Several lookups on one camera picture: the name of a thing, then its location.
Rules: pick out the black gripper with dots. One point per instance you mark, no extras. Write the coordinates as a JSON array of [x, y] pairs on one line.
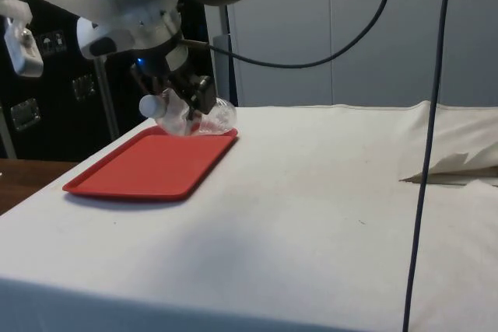
[[155, 60]]

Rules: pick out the clear plastic bottle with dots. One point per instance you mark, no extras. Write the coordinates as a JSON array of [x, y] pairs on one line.
[[177, 118]]

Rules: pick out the red tray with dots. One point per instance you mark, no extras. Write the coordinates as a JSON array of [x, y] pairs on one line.
[[155, 166]]

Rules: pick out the black cabinet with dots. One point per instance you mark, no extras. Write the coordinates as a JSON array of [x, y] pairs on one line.
[[58, 114]]

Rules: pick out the pale locker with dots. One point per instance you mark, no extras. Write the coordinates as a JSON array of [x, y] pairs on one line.
[[389, 56], [280, 29]]

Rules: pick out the grey metal post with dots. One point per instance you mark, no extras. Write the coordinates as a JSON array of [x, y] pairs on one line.
[[107, 106]]

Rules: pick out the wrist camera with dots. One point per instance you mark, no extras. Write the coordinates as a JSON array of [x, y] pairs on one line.
[[95, 42]]

